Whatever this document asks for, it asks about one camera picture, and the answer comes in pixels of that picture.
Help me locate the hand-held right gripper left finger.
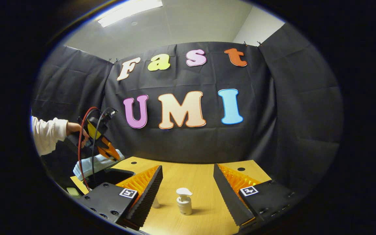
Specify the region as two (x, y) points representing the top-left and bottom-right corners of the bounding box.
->
(77, 165), (164, 231)

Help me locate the red cable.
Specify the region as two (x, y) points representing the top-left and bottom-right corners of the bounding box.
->
(78, 106), (99, 191)

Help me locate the white pump bottle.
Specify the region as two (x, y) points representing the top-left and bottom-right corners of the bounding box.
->
(176, 187), (194, 216)

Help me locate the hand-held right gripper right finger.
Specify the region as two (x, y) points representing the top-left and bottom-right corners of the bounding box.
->
(213, 163), (301, 233)

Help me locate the light blue suitcase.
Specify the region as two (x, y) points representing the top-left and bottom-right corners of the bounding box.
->
(66, 149), (135, 197)

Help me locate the black cable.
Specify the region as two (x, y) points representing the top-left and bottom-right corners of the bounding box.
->
(91, 107), (115, 183)

